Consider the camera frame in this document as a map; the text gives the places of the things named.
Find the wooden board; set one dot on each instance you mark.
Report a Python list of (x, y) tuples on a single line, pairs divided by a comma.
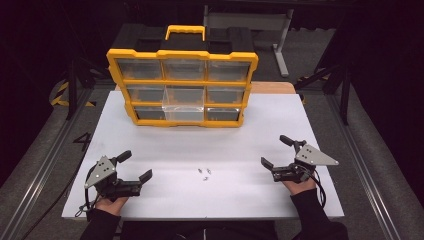
[(273, 87)]

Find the yellow black floor tape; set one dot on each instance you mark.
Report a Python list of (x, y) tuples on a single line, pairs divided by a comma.
[(60, 95)]

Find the clear plastic drawer bin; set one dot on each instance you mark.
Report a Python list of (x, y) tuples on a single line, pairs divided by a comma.
[(183, 114)]

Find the person's left hand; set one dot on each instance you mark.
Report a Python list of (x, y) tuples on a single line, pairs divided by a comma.
[(111, 206)]

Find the grey metal table stand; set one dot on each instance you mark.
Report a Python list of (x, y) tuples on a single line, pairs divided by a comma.
[(281, 50)]

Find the metal floor rail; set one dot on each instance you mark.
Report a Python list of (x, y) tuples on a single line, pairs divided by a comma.
[(36, 180), (363, 166)]

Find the person's right hand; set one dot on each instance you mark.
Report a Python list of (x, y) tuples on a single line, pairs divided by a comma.
[(300, 188)]

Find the grid of clear plastic drawers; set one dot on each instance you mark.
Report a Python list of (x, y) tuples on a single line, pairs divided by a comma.
[(140, 69)]

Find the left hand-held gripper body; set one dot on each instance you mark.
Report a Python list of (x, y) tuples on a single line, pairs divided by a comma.
[(101, 173)]

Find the yellow black organizer case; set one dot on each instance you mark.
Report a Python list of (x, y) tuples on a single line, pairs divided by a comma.
[(181, 54)]

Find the black tripod stand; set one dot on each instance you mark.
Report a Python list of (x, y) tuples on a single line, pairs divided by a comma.
[(345, 96), (71, 93)]

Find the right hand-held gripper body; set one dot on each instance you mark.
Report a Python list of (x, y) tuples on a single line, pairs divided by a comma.
[(313, 157)]

